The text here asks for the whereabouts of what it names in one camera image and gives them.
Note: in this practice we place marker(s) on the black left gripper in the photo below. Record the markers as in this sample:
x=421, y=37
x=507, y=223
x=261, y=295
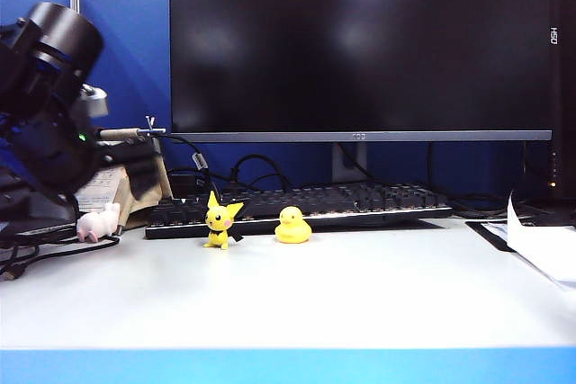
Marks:
x=58, y=154

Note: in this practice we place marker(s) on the pink rabbit doll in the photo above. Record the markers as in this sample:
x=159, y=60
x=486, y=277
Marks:
x=99, y=222

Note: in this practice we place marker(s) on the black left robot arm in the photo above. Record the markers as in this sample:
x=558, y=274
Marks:
x=54, y=56

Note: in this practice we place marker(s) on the brown stick with metal clip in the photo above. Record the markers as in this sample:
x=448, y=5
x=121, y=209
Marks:
x=130, y=133

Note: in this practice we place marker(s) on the brown paper bag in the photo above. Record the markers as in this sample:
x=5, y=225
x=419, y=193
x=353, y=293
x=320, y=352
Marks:
x=135, y=186

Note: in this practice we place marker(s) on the yellow Pichu figure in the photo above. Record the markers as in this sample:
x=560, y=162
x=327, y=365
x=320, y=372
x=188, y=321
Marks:
x=219, y=222

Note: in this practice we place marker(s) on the yellow rubber duck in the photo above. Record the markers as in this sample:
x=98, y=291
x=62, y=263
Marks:
x=292, y=225

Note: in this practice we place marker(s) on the grey monitor stand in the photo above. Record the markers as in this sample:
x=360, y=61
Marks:
x=344, y=163

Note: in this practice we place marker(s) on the black mechanical keyboard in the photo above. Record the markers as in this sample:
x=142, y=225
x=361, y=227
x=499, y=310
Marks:
x=342, y=204

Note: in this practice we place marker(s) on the large black monitor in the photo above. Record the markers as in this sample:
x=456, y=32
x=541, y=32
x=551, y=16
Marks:
x=360, y=42

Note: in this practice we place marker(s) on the large white handwritten paper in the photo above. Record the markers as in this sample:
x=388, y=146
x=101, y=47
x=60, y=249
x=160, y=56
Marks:
x=537, y=249

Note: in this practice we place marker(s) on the black HSO monitor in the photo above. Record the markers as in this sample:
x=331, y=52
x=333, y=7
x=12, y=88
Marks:
x=564, y=87

